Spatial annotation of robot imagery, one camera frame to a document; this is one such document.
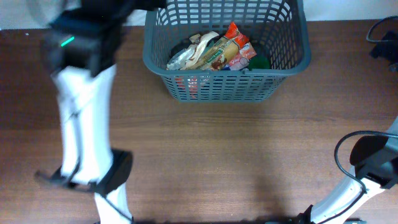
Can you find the green lid jar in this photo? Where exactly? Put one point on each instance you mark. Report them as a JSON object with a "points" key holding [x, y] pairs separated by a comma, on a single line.
{"points": [[259, 62]]}

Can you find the Kleenex tissue multipack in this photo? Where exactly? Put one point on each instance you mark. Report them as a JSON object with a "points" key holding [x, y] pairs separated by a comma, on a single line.
{"points": [[242, 58]]}

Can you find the spaghetti packet orange ends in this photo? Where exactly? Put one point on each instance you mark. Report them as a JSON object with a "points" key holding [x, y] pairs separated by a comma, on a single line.
{"points": [[220, 51]]}

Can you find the beige Panisse snack bag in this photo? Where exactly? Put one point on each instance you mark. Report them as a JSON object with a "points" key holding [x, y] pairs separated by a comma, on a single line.
{"points": [[190, 56]]}

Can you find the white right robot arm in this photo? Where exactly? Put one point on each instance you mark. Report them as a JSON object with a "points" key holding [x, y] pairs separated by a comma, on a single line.
{"points": [[373, 161]]}

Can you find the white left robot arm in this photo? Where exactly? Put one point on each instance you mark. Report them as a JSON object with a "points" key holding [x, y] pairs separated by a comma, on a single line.
{"points": [[80, 50]]}

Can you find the grey plastic basket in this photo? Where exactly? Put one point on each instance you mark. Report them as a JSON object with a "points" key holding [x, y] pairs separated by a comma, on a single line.
{"points": [[276, 30]]}

